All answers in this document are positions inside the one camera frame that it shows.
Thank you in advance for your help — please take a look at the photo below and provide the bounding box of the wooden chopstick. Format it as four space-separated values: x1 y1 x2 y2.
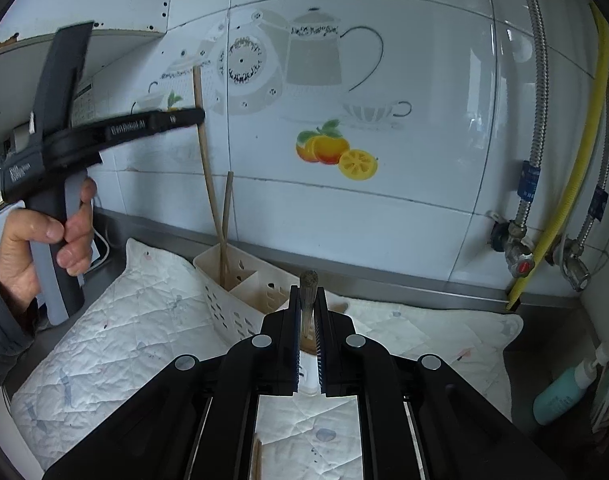
250 437 262 480
299 270 319 356
220 171 234 287
193 66 226 286

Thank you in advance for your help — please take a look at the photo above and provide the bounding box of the person's left hand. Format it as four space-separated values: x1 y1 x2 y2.
0 178 97 315

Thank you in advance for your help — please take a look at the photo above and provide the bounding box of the beige plastic utensil holder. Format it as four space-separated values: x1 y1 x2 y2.
191 242 306 344

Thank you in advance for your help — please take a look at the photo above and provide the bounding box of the wooden chopstick in holder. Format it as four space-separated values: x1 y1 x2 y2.
220 171 234 287
193 66 226 286

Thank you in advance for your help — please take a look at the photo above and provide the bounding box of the white quilted mat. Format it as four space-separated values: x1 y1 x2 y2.
10 240 524 479

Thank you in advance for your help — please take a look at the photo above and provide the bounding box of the metal water valve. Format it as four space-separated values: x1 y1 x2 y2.
488 211 535 278

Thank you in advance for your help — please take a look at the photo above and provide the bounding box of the teal soap bottle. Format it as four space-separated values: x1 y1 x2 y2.
533 360 597 426

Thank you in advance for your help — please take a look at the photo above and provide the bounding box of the yellow gas hose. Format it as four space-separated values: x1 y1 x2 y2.
505 1 609 311

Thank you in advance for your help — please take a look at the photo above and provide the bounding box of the braided metal hose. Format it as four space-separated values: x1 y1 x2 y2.
511 0 551 241

